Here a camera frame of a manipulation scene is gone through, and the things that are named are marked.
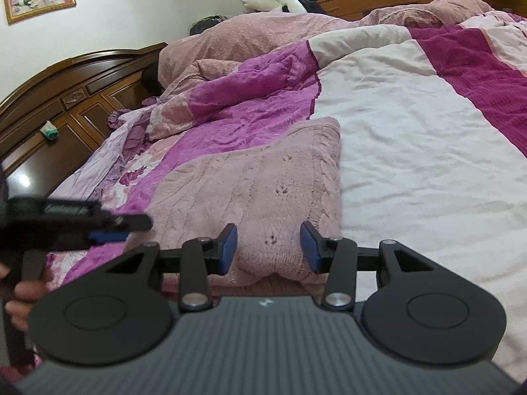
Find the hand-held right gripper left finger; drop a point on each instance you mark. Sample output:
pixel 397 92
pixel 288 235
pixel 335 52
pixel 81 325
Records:
pixel 229 249

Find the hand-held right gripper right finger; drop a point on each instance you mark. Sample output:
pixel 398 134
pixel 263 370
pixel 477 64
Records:
pixel 308 249

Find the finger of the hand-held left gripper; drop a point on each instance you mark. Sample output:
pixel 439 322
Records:
pixel 107 238
pixel 134 222

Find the person's left hand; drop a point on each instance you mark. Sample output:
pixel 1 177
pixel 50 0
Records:
pixel 29 291

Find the lavender floral bedsheet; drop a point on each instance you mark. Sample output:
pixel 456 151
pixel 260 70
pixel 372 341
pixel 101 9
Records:
pixel 103 164

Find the small white and green object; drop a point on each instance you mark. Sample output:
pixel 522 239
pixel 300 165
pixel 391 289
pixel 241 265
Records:
pixel 50 131

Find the carved wooden headboard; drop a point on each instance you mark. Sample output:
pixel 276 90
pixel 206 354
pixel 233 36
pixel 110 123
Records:
pixel 61 90

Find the purple floral quilt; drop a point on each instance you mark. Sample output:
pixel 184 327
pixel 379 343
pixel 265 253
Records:
pixel 230 103

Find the dark round object behind duvet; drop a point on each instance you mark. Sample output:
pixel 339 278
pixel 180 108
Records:
pixel 208 25

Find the pink pillows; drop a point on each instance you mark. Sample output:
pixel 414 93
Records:
pixel 255 37

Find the black clothing pile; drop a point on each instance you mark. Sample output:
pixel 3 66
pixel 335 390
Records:
pixel 313 4

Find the white plush toy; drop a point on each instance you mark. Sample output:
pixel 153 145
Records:
pixel 271 0

